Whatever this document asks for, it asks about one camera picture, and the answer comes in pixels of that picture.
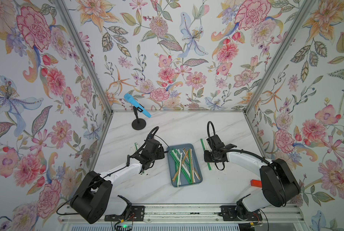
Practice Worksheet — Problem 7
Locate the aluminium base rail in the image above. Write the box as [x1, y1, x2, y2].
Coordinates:
[59, 204, 302, 224]

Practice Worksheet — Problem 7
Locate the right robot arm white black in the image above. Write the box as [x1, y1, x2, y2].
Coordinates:
[201, 135, 301, 220]

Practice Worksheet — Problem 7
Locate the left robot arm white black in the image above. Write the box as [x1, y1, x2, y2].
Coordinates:
[69, 139, 165, 224]

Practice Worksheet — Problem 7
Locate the red block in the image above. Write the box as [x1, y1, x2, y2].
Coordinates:
[250, 180, 262, 188]

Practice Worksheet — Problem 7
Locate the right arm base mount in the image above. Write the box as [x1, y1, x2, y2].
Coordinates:
[218, 205, 263, 222]

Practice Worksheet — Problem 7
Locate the black round microphone stand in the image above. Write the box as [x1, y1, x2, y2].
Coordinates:
[132, 106, 146, 131]

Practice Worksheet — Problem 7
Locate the brown paper straw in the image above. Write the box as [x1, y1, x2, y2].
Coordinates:
[170, 150, 186, 186]

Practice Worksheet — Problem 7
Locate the blue-grey storage tray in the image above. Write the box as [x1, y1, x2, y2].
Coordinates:
[167, 143, 203, 188]

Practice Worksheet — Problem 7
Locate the blue microphone on stand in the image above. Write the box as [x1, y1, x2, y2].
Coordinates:
[124, 93, 152, 118]

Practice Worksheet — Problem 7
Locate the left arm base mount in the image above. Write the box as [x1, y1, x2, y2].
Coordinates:
[104, 206, 145, 222]

